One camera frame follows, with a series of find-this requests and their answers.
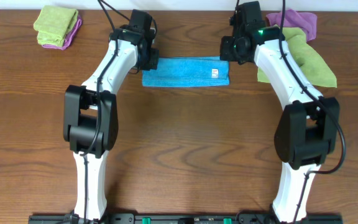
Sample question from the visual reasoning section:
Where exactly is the blue microfiber cloth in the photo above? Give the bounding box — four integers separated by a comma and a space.
142, 56, 230, 88

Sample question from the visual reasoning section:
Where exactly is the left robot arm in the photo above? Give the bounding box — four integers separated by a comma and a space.
63, 9, 159, 223

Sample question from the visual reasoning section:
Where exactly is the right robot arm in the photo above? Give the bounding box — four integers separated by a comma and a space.
220, 1, 344, 223

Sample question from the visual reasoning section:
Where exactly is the crumpled purple cloth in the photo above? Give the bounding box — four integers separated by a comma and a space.
266, 9, 318, 41

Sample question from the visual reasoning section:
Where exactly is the folded purple cloth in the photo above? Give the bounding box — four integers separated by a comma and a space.
42, 15, 82, 50

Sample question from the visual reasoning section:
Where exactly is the crumpled green cloth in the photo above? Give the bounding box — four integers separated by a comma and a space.
257, 27, 337, 88

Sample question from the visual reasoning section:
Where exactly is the folded green cloth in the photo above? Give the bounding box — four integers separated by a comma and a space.
34, 5, 78, 47

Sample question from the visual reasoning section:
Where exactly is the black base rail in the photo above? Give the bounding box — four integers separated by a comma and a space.
28, 212, 344, 224

